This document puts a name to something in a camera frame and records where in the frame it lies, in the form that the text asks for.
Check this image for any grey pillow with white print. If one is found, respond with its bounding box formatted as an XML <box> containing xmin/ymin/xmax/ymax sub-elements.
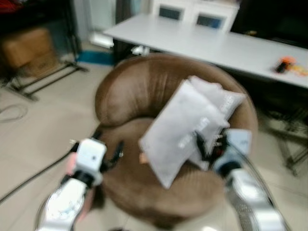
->
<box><xmin>139</xmin><ymin>79</ymin><xmax>231</xmax><ymax>189</ymax></box>
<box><xmin>188</xmin><ymin>76</ymin><xmax>247</xmax><ymax>172</ymax></box>

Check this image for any brown round sofa chair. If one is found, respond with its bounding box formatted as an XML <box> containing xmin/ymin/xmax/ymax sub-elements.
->
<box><xmin>95</xmin><ymin>53</ymin><xmax>259</xmax><ymax>230</ymax></box>

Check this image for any blue floor strip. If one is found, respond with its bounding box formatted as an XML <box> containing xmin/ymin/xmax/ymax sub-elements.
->
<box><xmin>76</xmin><ymin>50</ymin><xmax>116</xmax><ymax>66</ymax></box>

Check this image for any long white table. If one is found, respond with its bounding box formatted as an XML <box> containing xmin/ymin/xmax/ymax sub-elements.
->
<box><xmin>103</xmin><ymin>13</ymin><xmax>308</xmax><ymax>90</ymax></box>

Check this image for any orange and black tool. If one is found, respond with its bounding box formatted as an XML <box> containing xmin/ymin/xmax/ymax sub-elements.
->
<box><xmin>275</xmin><ymin>56</ymin><xmax>308</xmax><ymax>77</ymax></box>

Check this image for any black metal rack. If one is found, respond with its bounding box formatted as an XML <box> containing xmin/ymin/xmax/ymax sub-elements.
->
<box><xmin>0</xmin><ymin>0</ymin><xmax>90</xmax><ymax>102</ymax></box>

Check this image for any brown cardboard box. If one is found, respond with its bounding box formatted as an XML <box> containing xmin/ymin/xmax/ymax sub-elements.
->
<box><xmin>1</xmin><ymin>27</ymin><xmax>59</xmax><ymax>77</ymax></box>

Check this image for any white cabinet with glass doors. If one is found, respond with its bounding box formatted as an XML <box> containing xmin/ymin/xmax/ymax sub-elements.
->
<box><xmin>151</xmin><ymin>0</ymin><xmax>240</xmax><ymax>32</ymax></box>

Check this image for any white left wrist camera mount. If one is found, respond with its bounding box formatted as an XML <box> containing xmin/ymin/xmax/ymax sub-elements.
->
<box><xmin>75</xmin><ymin>138</ymin><xmax>108</xmax><ymax>186</ymax></box>

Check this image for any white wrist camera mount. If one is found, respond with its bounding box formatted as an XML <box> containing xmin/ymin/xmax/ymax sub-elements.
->
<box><xmin>75</xmin><ymin>138</ymin><xmax>108</xmax><ymax>186</ymax></box>
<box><xmin>223</xmin><ymin>128</ymin><xmax>253</xmax><ymax>165</ymax></box>

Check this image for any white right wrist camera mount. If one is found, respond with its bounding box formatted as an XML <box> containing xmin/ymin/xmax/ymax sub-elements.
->
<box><xmin>223</xmin><ymin>128</ymin><xmax>253</xmax><ymax>165</ymax></box>

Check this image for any black table leg frame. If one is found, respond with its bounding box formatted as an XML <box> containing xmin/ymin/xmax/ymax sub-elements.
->
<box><xmin>262</xmin><ymin>107</ymin><xmax>308</xmax><ymax>177</ymax></box>

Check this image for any black floor cable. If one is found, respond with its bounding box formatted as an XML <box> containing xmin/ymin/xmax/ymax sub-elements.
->
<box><xmin>0</xmin><ymin>148</ymin><xmax>80</xmax><ymax>204</ymax></box>

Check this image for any thin grey coiled cable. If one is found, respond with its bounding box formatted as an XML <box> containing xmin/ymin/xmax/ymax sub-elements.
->
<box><xmin>0</xmin><ymin>103</ymin><xmax>29</xmax><ymax>124</ymax></box>

